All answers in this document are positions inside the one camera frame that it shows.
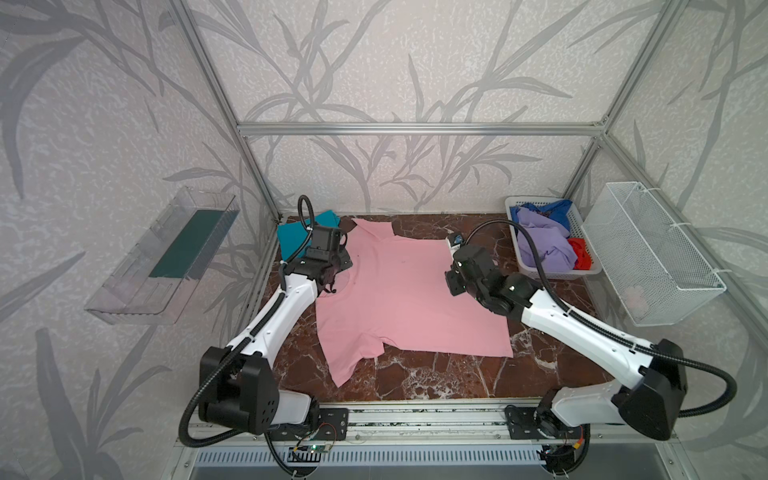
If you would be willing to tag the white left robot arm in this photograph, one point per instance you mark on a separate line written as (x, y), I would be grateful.
(238, 392)

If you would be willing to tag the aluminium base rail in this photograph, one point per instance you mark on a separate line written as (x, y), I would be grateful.
(470, 431)

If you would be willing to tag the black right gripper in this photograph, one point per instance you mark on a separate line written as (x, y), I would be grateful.
(455, 279)

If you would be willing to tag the white wire mesh basket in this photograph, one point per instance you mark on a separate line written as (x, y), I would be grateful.
(658, 274)

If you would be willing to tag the green circuit board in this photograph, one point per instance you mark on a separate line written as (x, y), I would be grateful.
(310, 452)

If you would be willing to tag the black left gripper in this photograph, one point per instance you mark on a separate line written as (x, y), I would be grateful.
(334, 267)

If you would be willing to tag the blue t-shirt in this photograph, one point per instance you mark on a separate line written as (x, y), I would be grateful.
(553, 215)

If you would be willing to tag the red t-shirt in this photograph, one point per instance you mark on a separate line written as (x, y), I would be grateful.
(583, 260)

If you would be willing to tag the clear acrylic wall shelf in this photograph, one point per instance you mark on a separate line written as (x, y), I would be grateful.
(157, 278)

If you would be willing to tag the purple t-shirt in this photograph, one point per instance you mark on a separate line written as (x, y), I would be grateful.
(554, 252)

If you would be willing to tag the aluminium cage frame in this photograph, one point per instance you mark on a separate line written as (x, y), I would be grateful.
(416, 106)

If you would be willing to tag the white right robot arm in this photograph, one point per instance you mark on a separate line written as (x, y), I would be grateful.
(645, 393)

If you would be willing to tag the folded teal t-shirt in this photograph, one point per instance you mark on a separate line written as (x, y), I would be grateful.
(291, 235)

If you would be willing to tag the pink t-shirt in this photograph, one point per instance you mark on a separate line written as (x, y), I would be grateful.
(395, 294)

